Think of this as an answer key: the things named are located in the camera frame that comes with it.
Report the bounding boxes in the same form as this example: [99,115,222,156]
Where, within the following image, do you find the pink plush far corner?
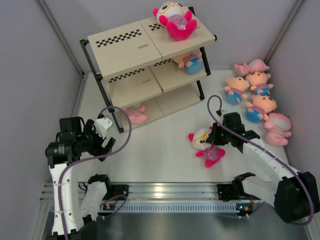
[233,58,270,77]

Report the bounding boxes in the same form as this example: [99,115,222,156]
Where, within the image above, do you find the pink striped plush right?
[264,112,292,147]

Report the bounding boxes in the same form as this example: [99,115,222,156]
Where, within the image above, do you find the white slotted cable duct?
[49,201,253,213]

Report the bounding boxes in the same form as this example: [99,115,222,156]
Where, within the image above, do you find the pink striped plush bottom shelf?
[123,104,148,125]

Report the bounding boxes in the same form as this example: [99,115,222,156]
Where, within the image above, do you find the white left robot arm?
[45,114,116,240]

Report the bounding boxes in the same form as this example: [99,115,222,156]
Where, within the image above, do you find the beige three-tier shelf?
[80,6,217,132]

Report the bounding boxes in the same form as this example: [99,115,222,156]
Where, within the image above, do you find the aluminium frame post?
[264,0,306,65]
[34,0,86,78]

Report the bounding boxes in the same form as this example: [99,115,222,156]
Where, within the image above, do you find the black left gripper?
[76,119,115,162]

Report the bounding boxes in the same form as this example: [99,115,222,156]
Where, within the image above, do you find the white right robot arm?
[206,112,320,224]

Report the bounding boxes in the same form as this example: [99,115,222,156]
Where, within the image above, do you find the aluminium frame post right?
[264,0,306,65]

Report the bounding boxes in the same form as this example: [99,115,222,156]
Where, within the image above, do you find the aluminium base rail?
[39,181,278,202]

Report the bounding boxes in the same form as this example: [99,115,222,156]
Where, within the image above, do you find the aluminium frame post left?
[34,0,86,78]

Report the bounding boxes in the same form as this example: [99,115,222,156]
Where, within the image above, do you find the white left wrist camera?
[94,117,113,139]

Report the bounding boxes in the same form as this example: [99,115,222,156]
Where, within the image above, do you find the peach doll blue pants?
[245,71,274,96]
[224,76,250,105]
[245,94,278,123]

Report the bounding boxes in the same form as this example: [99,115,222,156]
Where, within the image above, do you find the white panda toy on shelf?
[152,1,198,41]

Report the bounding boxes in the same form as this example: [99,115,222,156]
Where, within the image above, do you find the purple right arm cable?
[207,94,315,225]

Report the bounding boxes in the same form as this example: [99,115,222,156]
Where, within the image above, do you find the peach doll on middle shelf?
[171,51,203,75]

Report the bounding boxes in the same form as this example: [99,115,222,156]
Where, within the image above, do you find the white pink panda plush glasses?
[187,126,226,168]

